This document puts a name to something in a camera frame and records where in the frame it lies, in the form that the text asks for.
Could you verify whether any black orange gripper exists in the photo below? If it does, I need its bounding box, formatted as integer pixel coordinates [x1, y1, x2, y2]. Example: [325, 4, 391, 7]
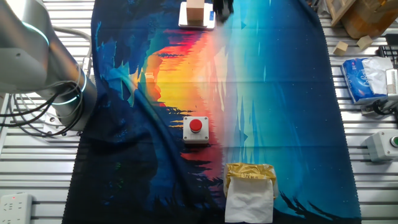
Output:
[213, 0, 234, 23]

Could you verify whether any tall wooden block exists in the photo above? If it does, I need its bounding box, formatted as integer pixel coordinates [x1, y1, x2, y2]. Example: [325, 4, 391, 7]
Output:
[185, 0, 205, 22]

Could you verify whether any white digital kitchen scale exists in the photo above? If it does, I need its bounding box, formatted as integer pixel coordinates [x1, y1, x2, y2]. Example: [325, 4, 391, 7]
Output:
[178, 1, 217, 31]

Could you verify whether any small wooden cube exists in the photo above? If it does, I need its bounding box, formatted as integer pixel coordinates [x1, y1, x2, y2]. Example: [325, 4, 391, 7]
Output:
[356, 35, 374, 50]
[333, 40, 349, 57]

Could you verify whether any red push button box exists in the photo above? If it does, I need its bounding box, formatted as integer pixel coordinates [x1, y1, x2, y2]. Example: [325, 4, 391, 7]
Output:
[182, 116, 210, 145]

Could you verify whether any colourful landscape print cloth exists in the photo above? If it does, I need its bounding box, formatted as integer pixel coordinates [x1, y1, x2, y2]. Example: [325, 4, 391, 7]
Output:
[62, 0, 362, 224]

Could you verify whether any blue tissue pack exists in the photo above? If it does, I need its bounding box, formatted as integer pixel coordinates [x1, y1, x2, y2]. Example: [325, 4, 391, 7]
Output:
[340, 56, 395, 105]

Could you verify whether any white ribbed plastic part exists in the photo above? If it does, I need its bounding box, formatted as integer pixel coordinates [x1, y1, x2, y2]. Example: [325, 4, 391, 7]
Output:
[385, 68, 398, 96]

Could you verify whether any yellow tissue pack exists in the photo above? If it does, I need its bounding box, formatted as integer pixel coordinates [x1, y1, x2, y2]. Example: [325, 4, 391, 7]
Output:
[223, 162, 279, 224]

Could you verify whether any green push button box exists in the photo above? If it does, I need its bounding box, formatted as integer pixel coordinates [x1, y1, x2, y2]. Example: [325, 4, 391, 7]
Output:
[364, 129, 398, 162]

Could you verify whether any white power strip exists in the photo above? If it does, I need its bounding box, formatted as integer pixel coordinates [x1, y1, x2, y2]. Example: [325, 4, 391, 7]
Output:
[0, 192, 34, 224]

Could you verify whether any light wooden frame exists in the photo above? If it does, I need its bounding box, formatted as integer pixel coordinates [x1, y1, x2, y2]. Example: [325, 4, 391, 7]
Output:
[325, 0, 357, 27]

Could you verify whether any black cable clamp bracket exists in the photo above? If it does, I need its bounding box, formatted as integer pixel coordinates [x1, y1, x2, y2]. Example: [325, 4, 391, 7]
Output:
[360, 96, 398, 118]

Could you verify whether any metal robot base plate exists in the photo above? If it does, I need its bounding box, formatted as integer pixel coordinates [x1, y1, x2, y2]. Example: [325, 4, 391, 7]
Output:
[42, 105, 83, 138]

